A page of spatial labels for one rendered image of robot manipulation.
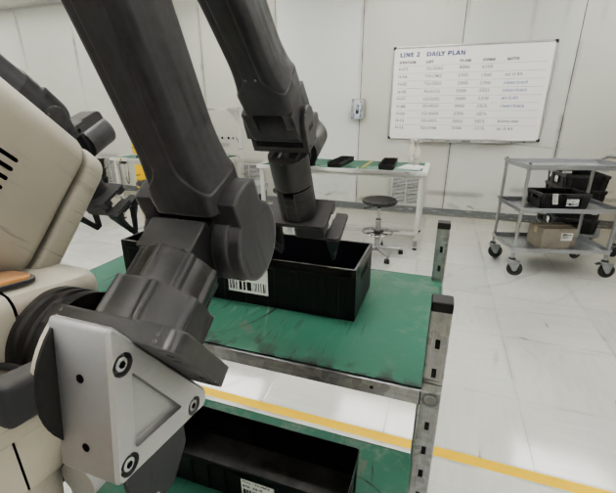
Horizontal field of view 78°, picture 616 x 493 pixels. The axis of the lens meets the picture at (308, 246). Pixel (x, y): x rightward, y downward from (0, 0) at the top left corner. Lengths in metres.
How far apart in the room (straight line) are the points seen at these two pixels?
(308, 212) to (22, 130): 0.36
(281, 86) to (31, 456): 0.45
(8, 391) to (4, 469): 0.19
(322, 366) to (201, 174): 0.44
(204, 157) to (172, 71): 0.06
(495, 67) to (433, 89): 0.71
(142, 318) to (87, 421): 0.07
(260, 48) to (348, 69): 5.14
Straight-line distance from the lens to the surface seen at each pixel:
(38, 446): 0.49
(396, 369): 0.67
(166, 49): 0.29
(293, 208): 0.56
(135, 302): 0.30
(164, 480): 0.60
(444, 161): 5.42
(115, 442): 0.30
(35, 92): 0.76
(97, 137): 0.83
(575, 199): 3.87
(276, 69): 0.45
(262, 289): 0.82
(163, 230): 0.35
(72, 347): 0.28
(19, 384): 0.30
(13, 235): 0.38
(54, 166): 0.40
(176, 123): 0.29
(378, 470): 1.32
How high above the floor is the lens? 1.35
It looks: 20 degrees down
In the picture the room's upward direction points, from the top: straight up
